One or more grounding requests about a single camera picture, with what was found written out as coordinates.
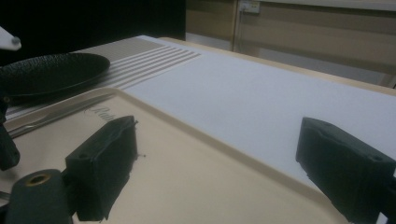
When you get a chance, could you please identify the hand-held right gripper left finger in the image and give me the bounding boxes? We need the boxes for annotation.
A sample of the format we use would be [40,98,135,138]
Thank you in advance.
[64,115,139,223]

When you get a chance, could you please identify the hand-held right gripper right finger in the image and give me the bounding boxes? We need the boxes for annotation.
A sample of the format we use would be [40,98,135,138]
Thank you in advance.
[295,117,396,224]

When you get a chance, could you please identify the silver metal fork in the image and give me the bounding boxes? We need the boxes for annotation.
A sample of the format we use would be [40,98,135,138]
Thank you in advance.
[7,92,117,139]

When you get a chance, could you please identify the beige plastic tray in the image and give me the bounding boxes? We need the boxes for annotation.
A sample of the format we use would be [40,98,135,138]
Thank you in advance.
[0,87,349,224]

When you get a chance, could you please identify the black textured plate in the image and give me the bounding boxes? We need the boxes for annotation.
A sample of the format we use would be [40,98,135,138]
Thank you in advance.
[0,52,111,105]

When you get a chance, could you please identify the white table mat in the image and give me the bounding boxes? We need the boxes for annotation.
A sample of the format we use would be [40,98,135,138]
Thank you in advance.
[124,35,396,224]

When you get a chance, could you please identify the grey striped placemat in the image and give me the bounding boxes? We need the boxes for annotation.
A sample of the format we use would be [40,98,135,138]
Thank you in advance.
[5,37,202,120]

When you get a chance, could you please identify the beige panelled counter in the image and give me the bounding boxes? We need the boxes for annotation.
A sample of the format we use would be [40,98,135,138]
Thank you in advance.
[186,0,396,88]

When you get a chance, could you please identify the white wall socket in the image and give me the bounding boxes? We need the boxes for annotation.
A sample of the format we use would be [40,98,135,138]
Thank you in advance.
[238,0,261,14]

